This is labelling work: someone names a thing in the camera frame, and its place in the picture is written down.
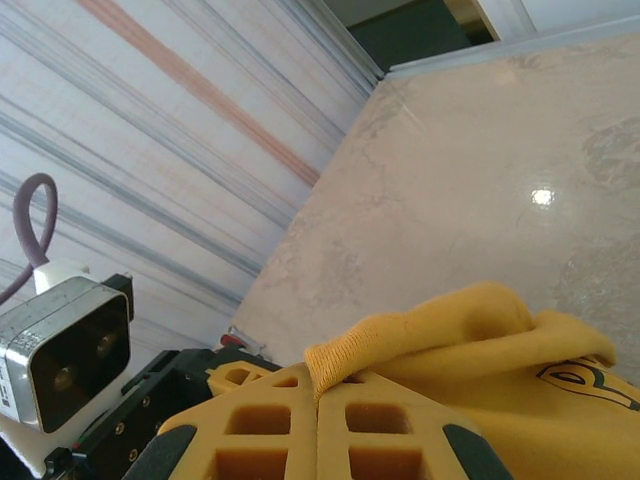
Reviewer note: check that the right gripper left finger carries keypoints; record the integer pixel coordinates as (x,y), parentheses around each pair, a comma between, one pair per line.
(305,440)

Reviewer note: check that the orange t-shirt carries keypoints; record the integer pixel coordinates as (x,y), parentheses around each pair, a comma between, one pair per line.
(500,390)

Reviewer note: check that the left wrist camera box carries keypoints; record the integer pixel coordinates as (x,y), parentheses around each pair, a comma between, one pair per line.
(75,360)

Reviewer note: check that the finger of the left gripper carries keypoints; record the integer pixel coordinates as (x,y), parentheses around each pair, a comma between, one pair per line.
(215,377)

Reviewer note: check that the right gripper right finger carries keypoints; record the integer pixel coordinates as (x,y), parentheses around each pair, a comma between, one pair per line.
(332,450)

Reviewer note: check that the aluminium table end rail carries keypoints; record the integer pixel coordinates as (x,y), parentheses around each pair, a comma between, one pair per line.
(500,50)

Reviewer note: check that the white door frame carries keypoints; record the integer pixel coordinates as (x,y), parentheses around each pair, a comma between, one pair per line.
(505,15)

